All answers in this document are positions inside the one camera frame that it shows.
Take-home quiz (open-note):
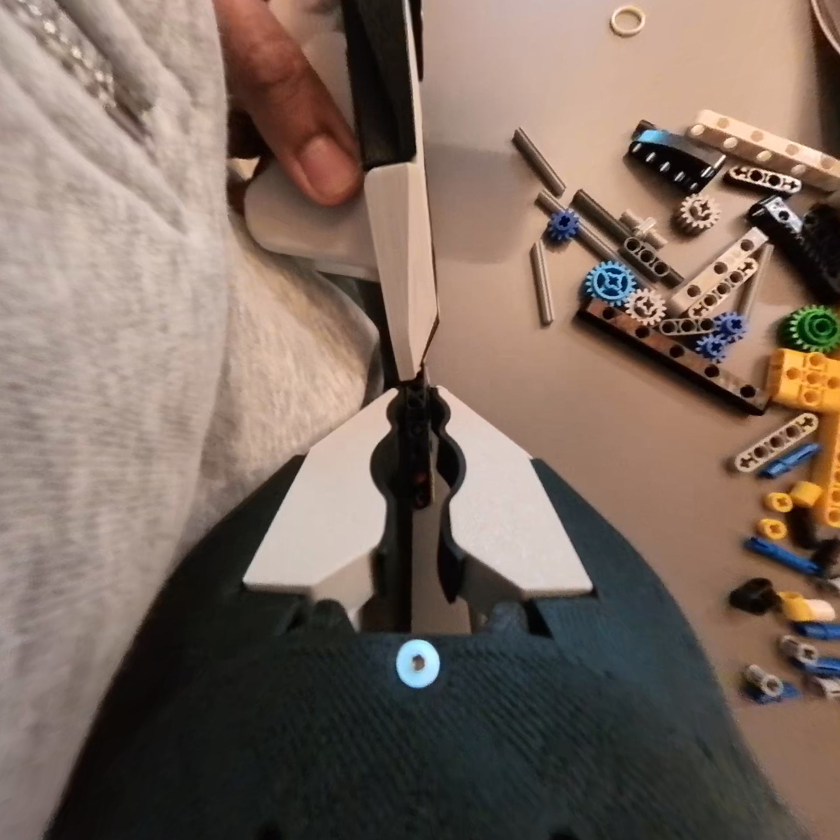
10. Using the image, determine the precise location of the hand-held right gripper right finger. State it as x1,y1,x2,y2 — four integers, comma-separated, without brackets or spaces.
428,385,596,636

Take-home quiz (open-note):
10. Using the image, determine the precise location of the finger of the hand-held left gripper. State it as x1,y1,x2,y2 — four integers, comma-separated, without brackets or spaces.
363,161,439,383
406,0,441,370

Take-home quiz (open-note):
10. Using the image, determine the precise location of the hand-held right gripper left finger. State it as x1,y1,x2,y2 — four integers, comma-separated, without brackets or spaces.
241,386,414,632

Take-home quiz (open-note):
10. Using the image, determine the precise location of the thin black lego beam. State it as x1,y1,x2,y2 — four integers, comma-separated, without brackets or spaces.
403,382,438,511

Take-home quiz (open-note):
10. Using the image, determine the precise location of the light grey lego axle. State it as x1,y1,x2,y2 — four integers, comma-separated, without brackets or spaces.
529,240,556,328

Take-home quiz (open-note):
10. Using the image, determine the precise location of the dark grey lego axle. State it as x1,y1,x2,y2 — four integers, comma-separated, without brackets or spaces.
571,188,635,246

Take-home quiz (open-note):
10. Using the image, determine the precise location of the large blue lego gear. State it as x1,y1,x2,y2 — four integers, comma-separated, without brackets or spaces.
583,260,638,311

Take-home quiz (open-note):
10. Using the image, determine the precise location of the long black lego beam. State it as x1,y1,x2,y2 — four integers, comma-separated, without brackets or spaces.
575,301,771,416

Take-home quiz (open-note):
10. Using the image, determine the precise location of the light grey lego connector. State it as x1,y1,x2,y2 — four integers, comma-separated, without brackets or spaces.
619,209,668,248

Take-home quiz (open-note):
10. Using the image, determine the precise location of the grey lego gear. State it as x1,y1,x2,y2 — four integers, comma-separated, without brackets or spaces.
623,288,668,328

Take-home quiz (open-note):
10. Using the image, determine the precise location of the short grey lego liftarm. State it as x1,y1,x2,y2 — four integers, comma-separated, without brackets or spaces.
619,235,685,287

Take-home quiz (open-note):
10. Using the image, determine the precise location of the small grey lego liftarm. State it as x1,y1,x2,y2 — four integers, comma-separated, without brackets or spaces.
658,315,721,338

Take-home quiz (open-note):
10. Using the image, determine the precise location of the black curved lego panel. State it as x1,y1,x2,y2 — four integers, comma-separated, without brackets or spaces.
623,119,727,194

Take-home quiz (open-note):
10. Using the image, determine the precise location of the thin light grey lego liftarm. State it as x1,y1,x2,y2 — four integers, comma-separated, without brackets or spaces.
733,412,823,475

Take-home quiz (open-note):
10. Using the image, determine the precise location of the blue lego pin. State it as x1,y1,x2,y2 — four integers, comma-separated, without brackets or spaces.
757,442,823,478

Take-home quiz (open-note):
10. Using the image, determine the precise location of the pile of small lego pins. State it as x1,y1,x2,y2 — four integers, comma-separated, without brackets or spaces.
727,481,840,707

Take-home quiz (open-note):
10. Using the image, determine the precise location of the tan lego gear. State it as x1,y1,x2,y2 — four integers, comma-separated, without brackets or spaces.
675,194,723,237

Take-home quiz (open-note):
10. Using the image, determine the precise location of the yellow lego beam assembly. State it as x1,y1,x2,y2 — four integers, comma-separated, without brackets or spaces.
764,346,840,527

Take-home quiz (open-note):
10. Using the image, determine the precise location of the green lego gear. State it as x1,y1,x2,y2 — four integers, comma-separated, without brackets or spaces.
779,306,840,357

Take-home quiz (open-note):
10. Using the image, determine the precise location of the long white lego beam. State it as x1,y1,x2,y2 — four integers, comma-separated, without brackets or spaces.
685,109,840,193

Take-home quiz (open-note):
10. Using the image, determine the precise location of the black lego assembly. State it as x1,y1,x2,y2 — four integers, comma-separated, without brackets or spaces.
747,196,840,304

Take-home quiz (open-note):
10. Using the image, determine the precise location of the person's left hand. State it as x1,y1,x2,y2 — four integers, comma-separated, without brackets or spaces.
217,0,364,206

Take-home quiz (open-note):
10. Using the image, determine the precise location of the person's grey clothing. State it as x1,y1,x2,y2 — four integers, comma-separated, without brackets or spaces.
0,0,387,840

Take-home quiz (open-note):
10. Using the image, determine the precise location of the grey round bowl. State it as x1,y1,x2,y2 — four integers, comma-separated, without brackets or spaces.
809,0,840,50

